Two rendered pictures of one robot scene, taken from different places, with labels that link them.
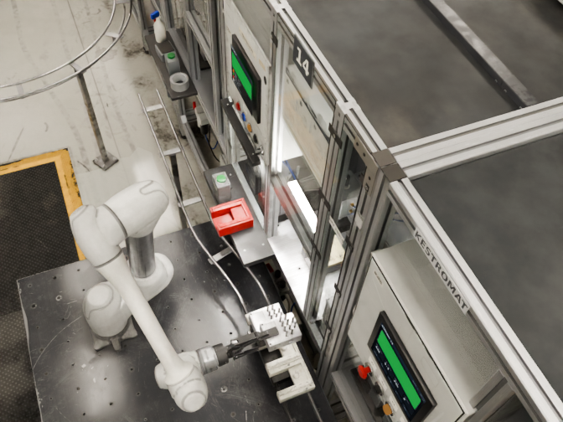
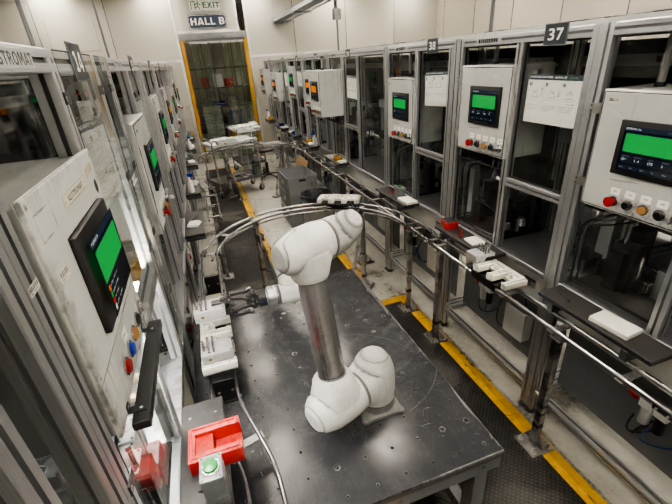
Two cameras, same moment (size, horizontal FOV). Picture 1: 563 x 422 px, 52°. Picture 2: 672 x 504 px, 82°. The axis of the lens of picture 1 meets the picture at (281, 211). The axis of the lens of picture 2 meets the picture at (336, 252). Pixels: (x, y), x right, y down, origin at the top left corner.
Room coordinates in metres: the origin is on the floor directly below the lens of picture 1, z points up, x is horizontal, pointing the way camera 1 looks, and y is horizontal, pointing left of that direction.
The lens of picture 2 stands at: (2.20, 0.74, 1.97)
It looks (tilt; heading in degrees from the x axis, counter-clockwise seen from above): 26 degrees down; 189
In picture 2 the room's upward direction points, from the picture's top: 4 degrees counter-clockwise
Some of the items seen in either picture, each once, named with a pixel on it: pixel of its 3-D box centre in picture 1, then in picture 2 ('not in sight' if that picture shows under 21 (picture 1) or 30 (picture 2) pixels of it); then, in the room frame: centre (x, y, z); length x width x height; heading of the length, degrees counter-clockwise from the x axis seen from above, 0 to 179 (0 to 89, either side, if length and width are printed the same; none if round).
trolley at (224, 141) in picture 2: not in sight; (234, 163); (-4.15, -1.88, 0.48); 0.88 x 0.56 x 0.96; 134
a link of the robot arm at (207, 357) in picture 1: (207, 359); (272, 295); (0.76, 0.22, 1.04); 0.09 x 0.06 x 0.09; 26
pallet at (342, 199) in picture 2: not in sight; (338, 201); (-1.06, 0.30, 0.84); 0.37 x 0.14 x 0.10; 84
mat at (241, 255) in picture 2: not in sight; (232, 209); (-3.21, -1.65, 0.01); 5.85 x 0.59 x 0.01; 26
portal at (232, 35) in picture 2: not in sight; (224, 100); (-6.65, -2.87, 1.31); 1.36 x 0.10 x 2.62; 116
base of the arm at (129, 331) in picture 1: (111, 326); (373, 394); (1.00, 0.67, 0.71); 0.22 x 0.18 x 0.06; 26
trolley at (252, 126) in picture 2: not in sight; (248, 147); (-5.47, -2.07, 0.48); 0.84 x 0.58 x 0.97; 34
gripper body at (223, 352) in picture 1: (227, 352); (256, 299); (0.80, 0.15, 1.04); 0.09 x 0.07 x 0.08; 116
